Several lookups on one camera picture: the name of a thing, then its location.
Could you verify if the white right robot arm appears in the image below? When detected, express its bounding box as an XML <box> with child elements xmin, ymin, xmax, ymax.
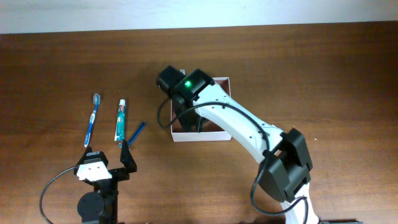
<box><xmin>156</xmin><ymin>66</ymin><xmax>320</xmax><ymax>223</ymax></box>

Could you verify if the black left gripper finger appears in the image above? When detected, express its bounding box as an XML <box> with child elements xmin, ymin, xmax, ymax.
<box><xmin>76</xmin><ymin>146</ymin><xmax>108</xmax><ymax>169</ymax></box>
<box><xmin>120</xmin><ymin>139</ymin><xmax>137</xmax><ymax>173</ymax></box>

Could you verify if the teal toothpaste tube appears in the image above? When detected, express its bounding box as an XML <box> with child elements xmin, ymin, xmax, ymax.
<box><xmin>114</xmin><ymin>99</ymin><xmax>126</xmax><ymax>141</ymax></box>

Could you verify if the white cardboard box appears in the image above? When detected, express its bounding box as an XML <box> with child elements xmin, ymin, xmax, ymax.
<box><xmin>169</xmin><ymin>77</ymin><xmax>231</xmax><ymax>142</ymax></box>

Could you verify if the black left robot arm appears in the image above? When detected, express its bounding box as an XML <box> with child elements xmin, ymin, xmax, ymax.
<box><xmin>74</xmin><ymin>140</ymin><xmax>137</xmax><ymax>224</ymax></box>

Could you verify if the blue disposable razor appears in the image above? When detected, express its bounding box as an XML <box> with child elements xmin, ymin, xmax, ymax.
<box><xmin>127</xmin><ymin>121</ymin><xmax>146</xmax><ymax>146</ymax></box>

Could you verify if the blue white toothbrush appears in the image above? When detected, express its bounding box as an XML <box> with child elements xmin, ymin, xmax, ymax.
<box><xmin>84</xmin><ymin>93</ymin><xmax>101</xmax><ymax>147</ymax></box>

